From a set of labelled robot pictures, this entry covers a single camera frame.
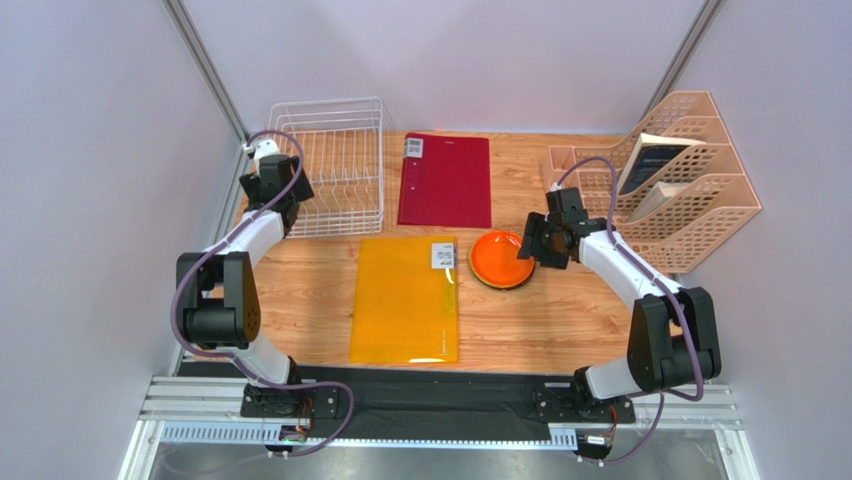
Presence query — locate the pink plastic file organizer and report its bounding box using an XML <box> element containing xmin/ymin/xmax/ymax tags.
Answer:
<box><xmin>539</xmin><ymin>91</ymin><xmax>762</xmax><ymax>274</ymax></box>

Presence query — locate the lime green plate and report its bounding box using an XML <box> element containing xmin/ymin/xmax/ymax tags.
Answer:
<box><xmin>471</xmin><ymin>268</ymin><xmax>535</xmax><ymax>291</ymax></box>

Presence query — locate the yellow plastic folder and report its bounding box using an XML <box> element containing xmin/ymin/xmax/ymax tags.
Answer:
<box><xmin>349</xmin><ymin>235</ymin><xmax>460</xmax><ymax>364</ymax></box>

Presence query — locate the beige covered book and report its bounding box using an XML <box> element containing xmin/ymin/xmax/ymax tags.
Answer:
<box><xmin>626</xmin><ymin>182</ymin><xmax>690</xmax><ymax>223</ymax></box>

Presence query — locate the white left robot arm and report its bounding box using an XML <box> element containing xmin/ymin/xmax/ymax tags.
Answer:
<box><xmin>171</xmin><ymin>153</ymin><xmax>314</xmax><ymax>390</ymax></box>

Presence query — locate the white wire dish rack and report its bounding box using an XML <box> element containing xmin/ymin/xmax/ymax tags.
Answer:
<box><xmin>267</xmin><ymin>97</ymin><xmax>385</xmax><ymax>238</ymax></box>

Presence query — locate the orange plate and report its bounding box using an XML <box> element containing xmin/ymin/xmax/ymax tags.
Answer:
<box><xmin>468</xmin><ymin>230</ymin><xmax>535</xmax><ymax>271</ymax></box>

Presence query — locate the dark covered book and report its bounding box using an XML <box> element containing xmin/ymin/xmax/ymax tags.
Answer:
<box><xmin>618</xmin><ymin>144</ymin><xmax>687</xmax><ymax>195</ymax></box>

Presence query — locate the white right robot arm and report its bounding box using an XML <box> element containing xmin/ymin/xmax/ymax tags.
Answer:
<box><xmin>518</xmin><ymin>188</ymin><xmax>722</xmax><ymax>403</ymax></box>

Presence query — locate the red plastic folder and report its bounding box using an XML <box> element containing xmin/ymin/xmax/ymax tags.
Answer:
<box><xmin>397</xmin><ymin>132</ymin><xmax>492</xmax><ymax>229</ymax></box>

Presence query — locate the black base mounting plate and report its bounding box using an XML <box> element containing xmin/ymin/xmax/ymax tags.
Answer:
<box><xmin>240</xmin><ymin>366</ymin><xmax>636</xmax><ymax>441</ymax></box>

